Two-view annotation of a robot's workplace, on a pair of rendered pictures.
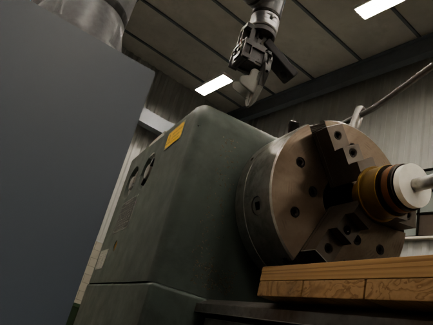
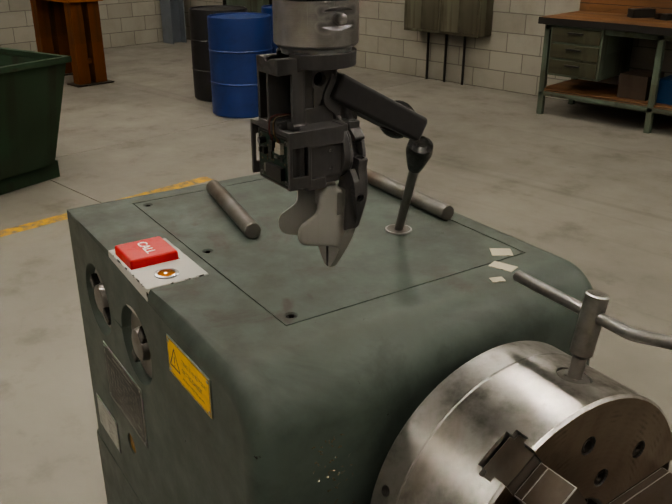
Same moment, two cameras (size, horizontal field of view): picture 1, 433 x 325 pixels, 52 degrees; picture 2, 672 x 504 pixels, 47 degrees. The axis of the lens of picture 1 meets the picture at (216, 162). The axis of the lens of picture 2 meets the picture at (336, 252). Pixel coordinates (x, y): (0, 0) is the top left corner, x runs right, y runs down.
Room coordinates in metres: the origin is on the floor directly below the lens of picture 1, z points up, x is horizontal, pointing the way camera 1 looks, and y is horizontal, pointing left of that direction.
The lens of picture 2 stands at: (0.23, 0.11, 1.63)
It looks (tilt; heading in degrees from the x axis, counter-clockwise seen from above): 23 degrees down; 347
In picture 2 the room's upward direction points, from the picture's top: straight up
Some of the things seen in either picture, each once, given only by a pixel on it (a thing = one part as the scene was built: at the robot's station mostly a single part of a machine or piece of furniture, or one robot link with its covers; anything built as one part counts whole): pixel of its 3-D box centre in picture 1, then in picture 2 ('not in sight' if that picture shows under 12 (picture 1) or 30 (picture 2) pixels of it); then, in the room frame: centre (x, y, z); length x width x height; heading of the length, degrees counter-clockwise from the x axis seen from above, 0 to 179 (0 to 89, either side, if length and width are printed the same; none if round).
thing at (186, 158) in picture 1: (220, 234); (309, 361); (1.16, -0.06, 1.06); 0.59 x 0.48 x 0.39; 21
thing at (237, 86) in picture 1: (243, 89); (306, 220); (0.93, -0.02, 1.36); 0.06 x 0.03 x 0.09; 111
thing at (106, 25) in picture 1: (78, 35); not in sight; (0.55, 0.24, 1.15); 0.15 x 0.15 x 0.10
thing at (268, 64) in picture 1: (261, 71); (345, 182); (0.90, -0.05, 1.41); 0.05 x 0.02 x 0.09; 21
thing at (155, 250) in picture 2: not in sight; (146, 254); (1.13, 0.15, 1.26); 0.06 x 0.06 x 0.02; 21
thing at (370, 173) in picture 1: (385, 192); not in sight; (0.65, -0.28, 1.08); 0.09 x 0.09 x 0.09; 21
